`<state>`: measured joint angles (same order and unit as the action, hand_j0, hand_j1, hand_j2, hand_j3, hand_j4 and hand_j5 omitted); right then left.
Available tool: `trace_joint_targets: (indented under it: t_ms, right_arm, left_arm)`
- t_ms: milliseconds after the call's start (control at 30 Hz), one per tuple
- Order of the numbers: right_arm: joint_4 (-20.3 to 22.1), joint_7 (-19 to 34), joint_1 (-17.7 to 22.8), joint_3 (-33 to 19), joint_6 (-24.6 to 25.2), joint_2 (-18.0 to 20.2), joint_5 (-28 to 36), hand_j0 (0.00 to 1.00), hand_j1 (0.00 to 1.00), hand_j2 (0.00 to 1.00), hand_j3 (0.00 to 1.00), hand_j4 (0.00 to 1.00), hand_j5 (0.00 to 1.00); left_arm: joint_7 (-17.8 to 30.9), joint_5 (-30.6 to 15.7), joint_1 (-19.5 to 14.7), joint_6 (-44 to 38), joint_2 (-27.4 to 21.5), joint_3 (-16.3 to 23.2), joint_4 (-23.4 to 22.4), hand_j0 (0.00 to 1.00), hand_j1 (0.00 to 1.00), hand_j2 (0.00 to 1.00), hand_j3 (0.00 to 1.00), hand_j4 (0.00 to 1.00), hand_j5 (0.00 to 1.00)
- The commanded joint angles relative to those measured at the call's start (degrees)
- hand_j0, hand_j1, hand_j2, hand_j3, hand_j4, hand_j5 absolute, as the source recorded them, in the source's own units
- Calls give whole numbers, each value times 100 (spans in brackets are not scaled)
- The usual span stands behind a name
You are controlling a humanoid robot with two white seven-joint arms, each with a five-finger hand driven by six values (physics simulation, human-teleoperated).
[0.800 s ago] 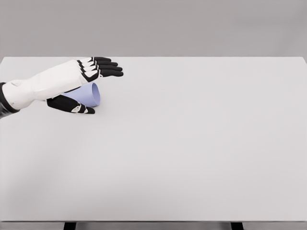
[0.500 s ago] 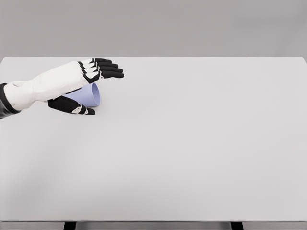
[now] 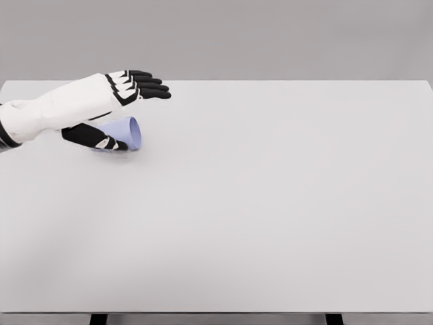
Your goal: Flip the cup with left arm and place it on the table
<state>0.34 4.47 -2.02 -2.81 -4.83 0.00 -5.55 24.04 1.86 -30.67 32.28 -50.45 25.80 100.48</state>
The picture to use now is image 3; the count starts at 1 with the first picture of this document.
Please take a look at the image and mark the light purple cup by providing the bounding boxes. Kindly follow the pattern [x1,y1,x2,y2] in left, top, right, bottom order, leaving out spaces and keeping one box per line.
[89,116,142,154]

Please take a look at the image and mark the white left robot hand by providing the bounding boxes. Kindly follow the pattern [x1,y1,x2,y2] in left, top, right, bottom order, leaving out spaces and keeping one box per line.
[37,70,173,152]

